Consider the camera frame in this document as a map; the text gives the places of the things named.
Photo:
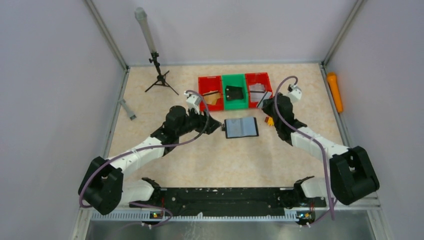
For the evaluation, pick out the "black tripod with grey pole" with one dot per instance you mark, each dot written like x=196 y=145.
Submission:
x=142 y=19

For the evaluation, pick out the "white credit card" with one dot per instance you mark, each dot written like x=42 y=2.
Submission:
x=265 y=96

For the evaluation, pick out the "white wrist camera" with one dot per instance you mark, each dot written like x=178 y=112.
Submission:
x=193 y=102
x=294 y=93

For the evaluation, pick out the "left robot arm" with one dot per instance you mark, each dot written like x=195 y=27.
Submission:
x=103 y=187

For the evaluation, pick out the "left red plastic bin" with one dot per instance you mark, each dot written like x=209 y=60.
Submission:
x=211 y=89

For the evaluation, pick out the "yellow toy block car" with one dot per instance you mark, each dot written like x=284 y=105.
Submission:
x=269 y=121

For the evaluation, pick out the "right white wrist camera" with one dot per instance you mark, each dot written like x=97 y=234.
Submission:
x=294 y=93

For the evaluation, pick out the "red plastic bin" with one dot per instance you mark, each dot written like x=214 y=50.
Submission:
x=257 y=78
x=211 y=89

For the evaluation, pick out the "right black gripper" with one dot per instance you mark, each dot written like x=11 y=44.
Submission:
x=272 y=105

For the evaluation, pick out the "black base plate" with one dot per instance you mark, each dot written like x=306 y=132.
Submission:
x=238 y=204

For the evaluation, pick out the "orange flashlight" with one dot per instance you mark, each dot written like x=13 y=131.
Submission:
x=332 y=81

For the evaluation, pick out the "right red plastic bin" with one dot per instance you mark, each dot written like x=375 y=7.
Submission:
x=257 y=78

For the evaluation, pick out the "aluminium frame rail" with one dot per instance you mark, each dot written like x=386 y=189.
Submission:
x=125 y=213

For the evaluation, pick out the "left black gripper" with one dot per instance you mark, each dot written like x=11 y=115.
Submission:
x=204 y=122

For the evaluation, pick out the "black leather card holder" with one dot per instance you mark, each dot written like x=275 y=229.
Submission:
x=235 y=128

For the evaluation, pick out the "green plastic bin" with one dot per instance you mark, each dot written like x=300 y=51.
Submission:
x=235 y=80

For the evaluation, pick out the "gold card in red bin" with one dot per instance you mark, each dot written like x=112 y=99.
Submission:
x=212 y=97

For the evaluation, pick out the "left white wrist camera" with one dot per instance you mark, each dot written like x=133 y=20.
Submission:
x=193 y=102

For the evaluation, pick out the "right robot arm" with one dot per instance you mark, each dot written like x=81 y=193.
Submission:
x=349 y=174

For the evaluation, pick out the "grey cards in red bin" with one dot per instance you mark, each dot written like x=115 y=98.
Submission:
x=256 y=92

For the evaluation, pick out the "small grey bracket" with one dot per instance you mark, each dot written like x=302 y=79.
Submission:
x=130 y=113

